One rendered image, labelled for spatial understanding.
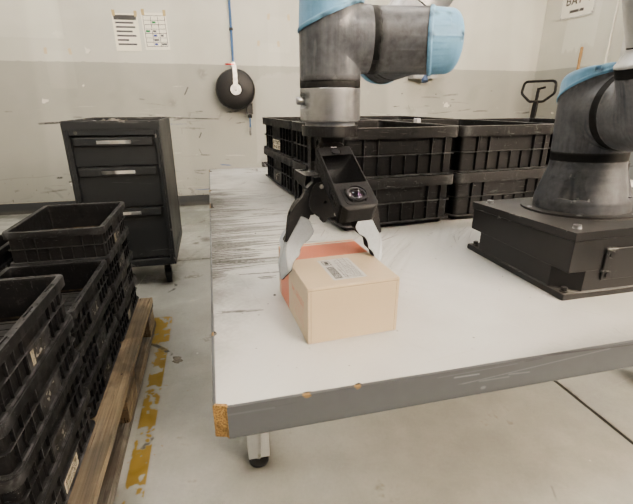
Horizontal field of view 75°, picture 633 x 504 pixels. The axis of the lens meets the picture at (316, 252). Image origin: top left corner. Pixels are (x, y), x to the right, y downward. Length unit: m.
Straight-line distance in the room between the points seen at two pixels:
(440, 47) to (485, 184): 0.63
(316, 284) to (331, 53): 0.26
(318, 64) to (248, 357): 0.35
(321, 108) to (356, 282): 0.21
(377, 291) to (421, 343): 0.08
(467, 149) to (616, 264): 0.46
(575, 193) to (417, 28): 0.42
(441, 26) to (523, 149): 0.68
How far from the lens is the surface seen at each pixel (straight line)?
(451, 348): 0.54
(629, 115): 0.72
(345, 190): 0.47
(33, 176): 4.67
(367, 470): 1.33
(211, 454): 1.40
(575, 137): 0.81
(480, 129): 1.08
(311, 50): 0.52
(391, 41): 0.53
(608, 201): 0.81
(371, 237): 0.57
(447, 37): 0.55
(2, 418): 0.90
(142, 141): 2.32
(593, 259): 0.74
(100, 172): 2.38
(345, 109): 0.52
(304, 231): 0.54
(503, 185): 1.18
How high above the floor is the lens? 0.98
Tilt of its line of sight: 20 degrees down
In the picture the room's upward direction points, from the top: straight up
